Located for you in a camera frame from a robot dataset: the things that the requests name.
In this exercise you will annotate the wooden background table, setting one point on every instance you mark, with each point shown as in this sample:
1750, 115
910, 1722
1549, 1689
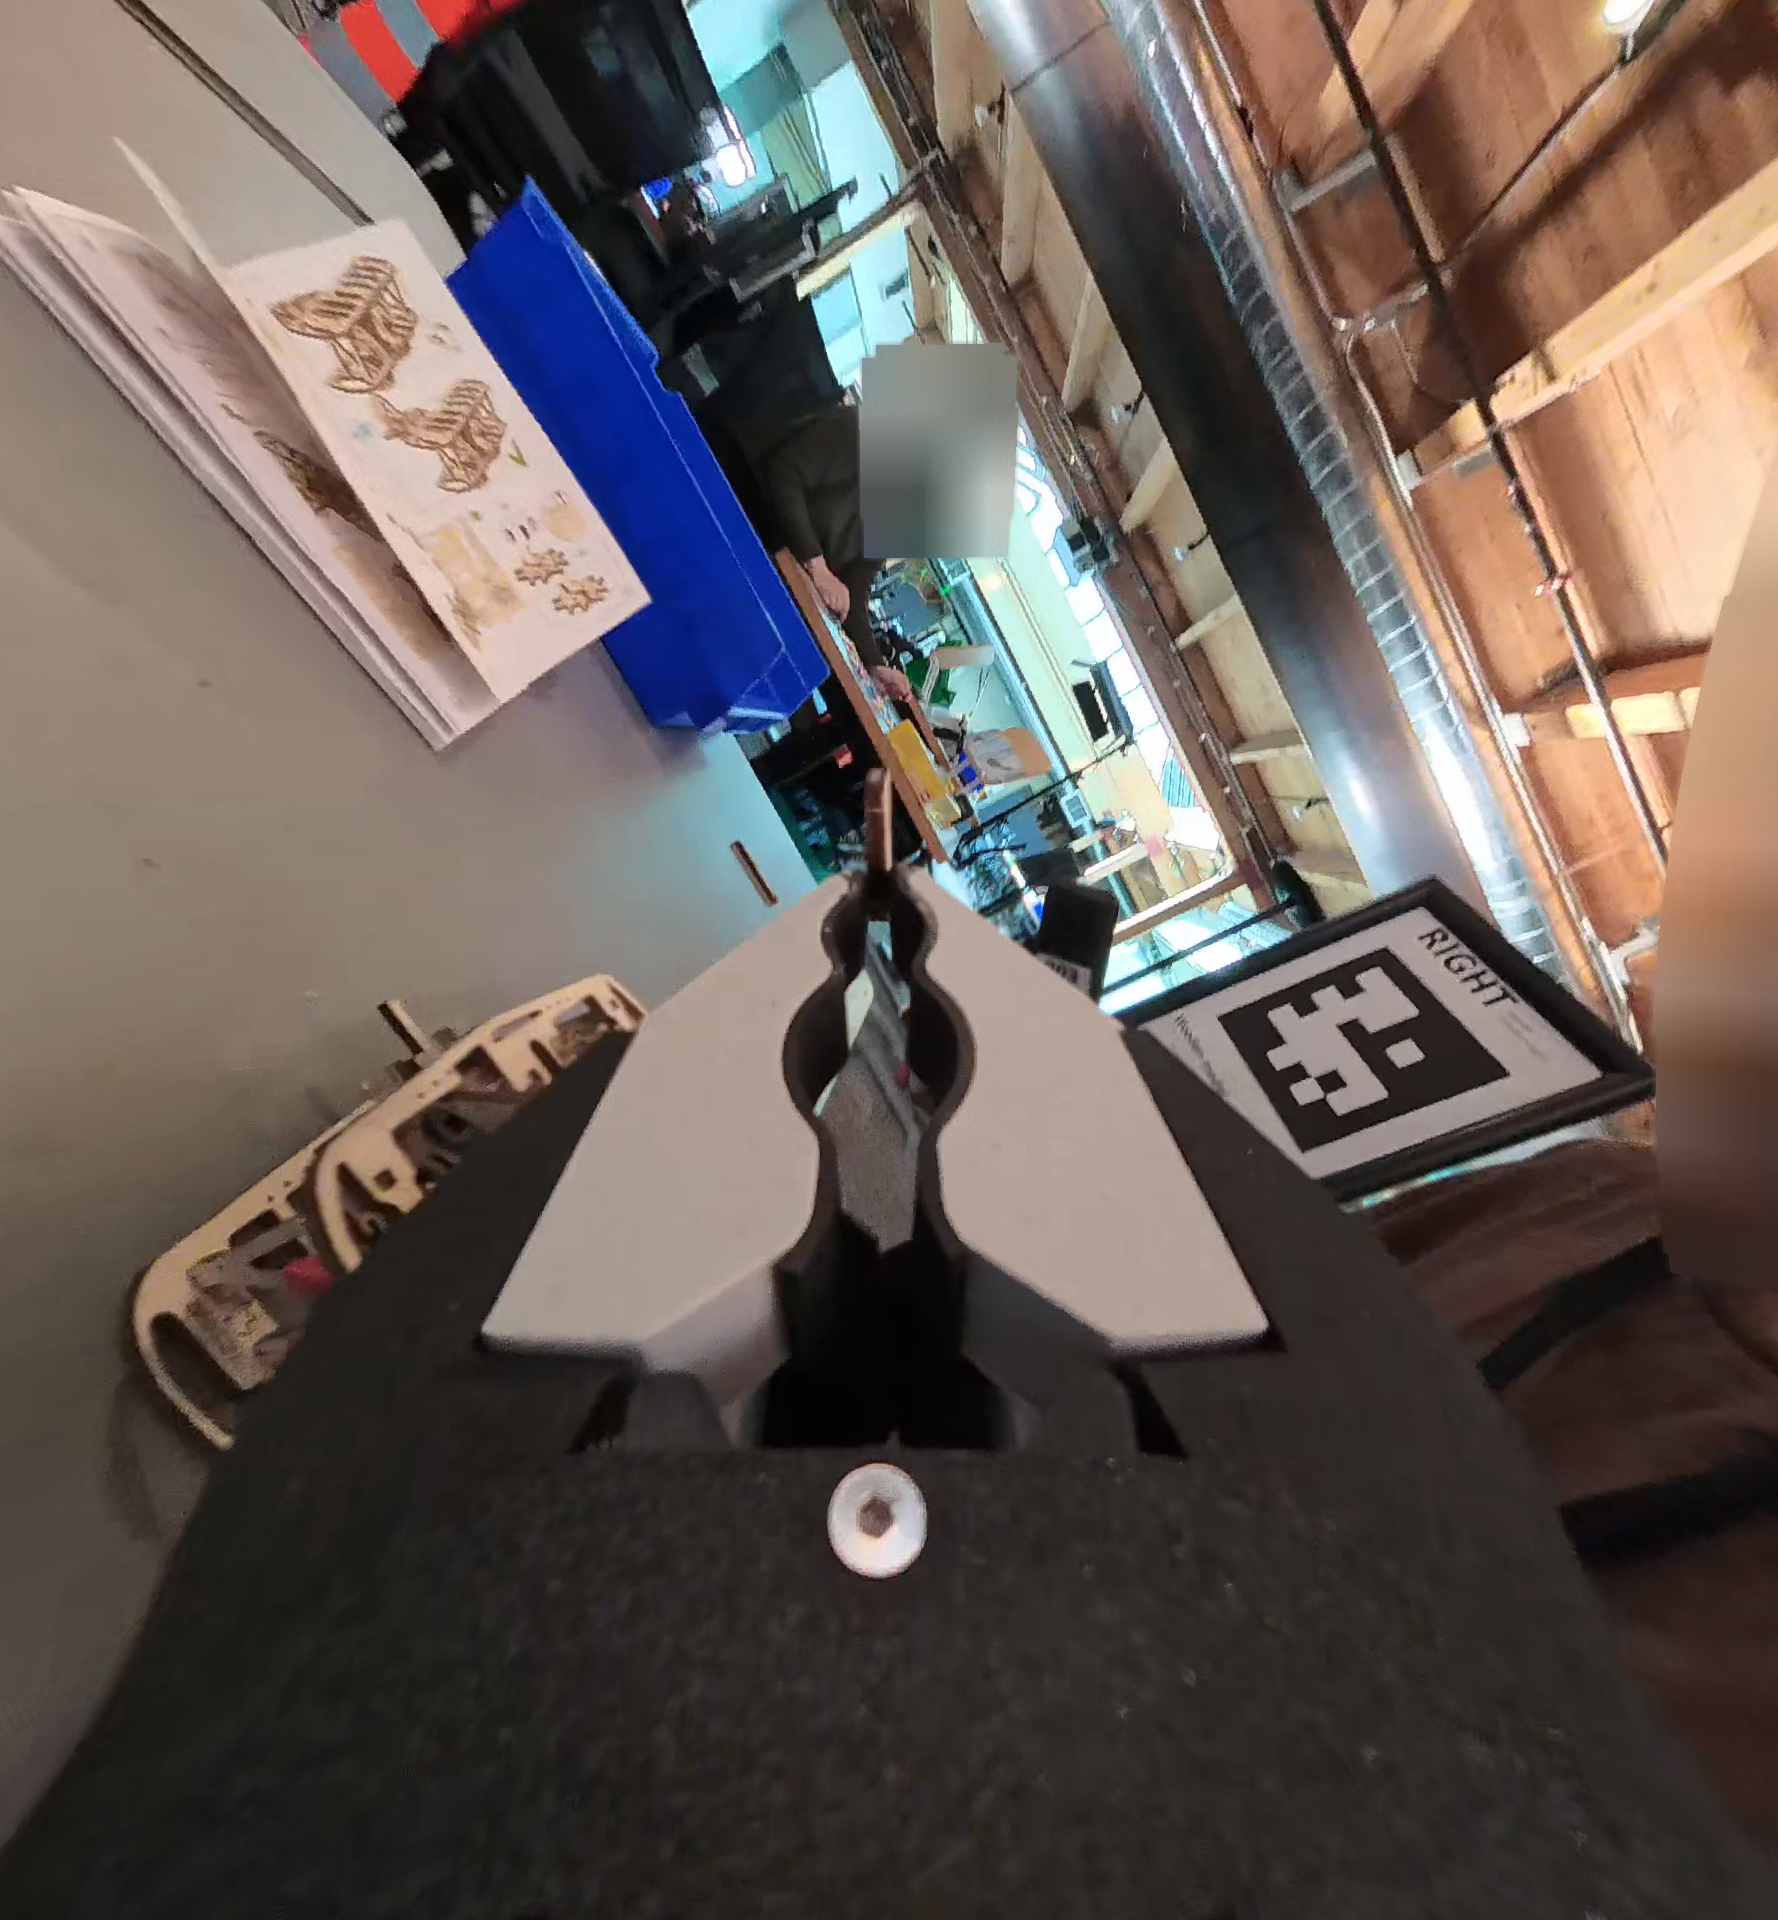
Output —
866, 705

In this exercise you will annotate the grey desk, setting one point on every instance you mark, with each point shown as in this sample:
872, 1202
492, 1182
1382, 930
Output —
229, 930

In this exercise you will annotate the black framed marker sign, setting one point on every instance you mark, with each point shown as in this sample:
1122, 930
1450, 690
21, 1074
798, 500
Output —
1371, 1035

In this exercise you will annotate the wooden model assembly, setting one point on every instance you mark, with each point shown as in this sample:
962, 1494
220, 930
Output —
379, 1155

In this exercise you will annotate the open instruction booklet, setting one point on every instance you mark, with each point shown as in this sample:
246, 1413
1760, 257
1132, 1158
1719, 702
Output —
379, 450

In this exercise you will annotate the small wooden piece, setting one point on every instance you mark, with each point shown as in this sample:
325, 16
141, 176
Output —
880, 817

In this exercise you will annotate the yellow box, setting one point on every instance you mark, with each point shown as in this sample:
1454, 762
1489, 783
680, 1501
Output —
912, 752

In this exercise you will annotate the blue plastic bin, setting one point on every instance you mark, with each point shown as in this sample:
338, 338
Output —
634, 450

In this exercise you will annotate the small wooden stick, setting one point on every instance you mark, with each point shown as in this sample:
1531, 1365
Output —
755, 874

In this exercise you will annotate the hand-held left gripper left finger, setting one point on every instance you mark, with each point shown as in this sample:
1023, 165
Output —
649, 1170

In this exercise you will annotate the silver ventilation duct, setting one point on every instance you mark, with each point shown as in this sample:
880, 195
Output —
1130, 225

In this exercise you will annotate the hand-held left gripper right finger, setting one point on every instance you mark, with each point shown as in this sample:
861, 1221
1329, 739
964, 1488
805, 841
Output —
1085, 1186

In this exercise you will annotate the person's brown clothing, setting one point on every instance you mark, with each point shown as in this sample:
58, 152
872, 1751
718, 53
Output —
1700, 1410

